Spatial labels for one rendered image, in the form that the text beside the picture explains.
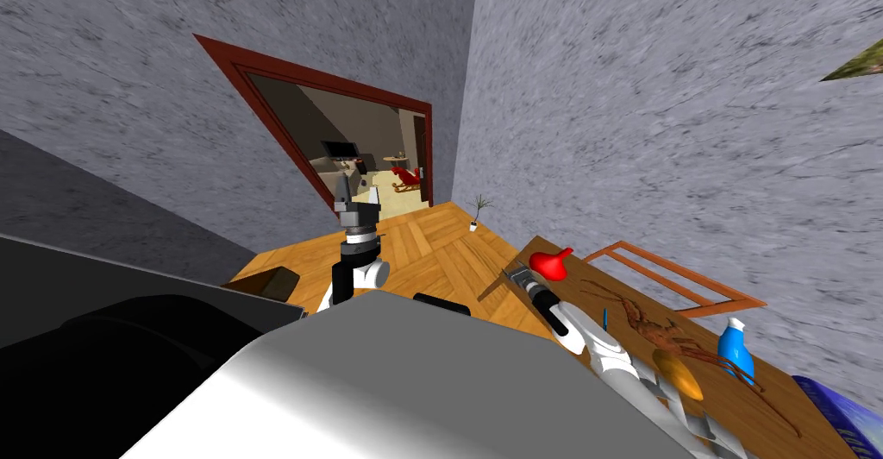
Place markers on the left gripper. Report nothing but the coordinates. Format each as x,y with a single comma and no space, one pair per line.
357,212

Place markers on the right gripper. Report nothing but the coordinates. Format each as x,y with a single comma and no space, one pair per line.
526,281

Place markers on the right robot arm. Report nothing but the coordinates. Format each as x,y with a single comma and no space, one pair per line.
607,352

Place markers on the red vase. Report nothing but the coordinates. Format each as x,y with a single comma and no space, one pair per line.
548,264

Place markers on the black television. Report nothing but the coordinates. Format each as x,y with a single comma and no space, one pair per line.
339,149

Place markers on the red rocking chair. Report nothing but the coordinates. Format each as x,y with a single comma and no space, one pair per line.
405,177

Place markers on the dark brown door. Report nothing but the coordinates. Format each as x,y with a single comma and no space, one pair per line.
420,159

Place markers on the small potted plant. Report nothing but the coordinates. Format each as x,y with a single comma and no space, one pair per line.
477,209

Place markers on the blue pen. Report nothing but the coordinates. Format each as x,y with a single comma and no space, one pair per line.
605,319

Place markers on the dark brown box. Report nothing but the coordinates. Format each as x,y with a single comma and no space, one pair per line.
265,284

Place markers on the brown wooden chair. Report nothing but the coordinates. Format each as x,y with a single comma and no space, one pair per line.
679,285

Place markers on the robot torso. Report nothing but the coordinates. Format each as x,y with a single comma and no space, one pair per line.
386,383

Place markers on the orange-brown bread loaf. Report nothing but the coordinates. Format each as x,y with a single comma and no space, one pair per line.
677,375

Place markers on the blue bottle with white cap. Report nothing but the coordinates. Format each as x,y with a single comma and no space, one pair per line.
735,350

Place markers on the dark grey furniture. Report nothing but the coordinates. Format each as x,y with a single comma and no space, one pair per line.
103,272

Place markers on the wooden table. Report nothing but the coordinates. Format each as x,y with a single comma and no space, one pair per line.
793,390

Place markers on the blue book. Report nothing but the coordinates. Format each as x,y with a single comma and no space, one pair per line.
845,421

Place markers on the green wall picture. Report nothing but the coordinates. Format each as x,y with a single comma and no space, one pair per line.
862,65

